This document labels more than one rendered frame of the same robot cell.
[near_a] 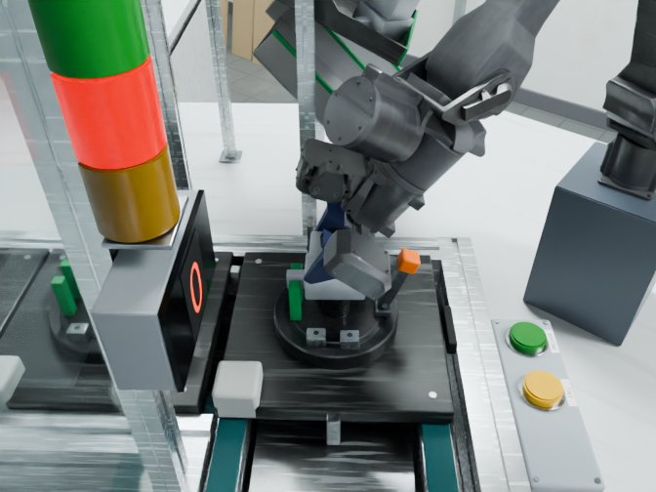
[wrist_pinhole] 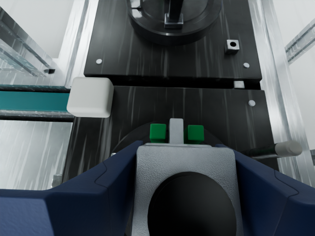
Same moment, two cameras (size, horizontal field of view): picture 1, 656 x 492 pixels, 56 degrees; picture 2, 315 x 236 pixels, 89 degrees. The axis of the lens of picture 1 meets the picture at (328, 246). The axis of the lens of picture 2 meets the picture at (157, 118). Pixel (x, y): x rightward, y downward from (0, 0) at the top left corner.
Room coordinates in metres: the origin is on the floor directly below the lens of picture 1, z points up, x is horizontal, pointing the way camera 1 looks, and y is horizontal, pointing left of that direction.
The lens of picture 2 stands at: (0.47, 0.01, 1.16)
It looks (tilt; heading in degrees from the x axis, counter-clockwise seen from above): 72 degrees down; 93
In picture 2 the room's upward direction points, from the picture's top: 2 degrees counter-clockwise
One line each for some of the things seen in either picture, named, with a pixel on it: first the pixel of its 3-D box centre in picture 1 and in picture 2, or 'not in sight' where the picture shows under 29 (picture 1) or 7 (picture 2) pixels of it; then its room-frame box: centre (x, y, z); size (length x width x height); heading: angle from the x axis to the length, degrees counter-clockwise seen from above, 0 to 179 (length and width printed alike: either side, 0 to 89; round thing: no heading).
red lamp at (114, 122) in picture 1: (110, 104); not in sight; (0.30, 0.11, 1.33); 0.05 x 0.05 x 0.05
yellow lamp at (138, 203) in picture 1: (130, 184); not in sight; (0.30, 0.11, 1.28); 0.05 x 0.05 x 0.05
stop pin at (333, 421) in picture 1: (333, 429); (66, 180); (0.36, -0.01, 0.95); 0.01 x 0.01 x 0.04; 88
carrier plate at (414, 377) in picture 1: (336, 326); (169, 185); (0.48, -0.01, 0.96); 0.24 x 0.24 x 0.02; 88
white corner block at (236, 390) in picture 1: (238, 389); (94, 99); (0.39, 0.09, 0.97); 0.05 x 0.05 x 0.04; 88
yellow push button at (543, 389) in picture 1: (541, 390); not in sight; (0.39, -0.22, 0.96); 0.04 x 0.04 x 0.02
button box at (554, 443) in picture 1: (535, 408); not in sight; (0.39, -0.22, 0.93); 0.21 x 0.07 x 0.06; 178
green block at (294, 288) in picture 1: (295, 301); (158, 137); (0.47, 0.04, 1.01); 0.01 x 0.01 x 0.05; 88
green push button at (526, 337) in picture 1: (526, 339); not in sight; (0.46, -0.22, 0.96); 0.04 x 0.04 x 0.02
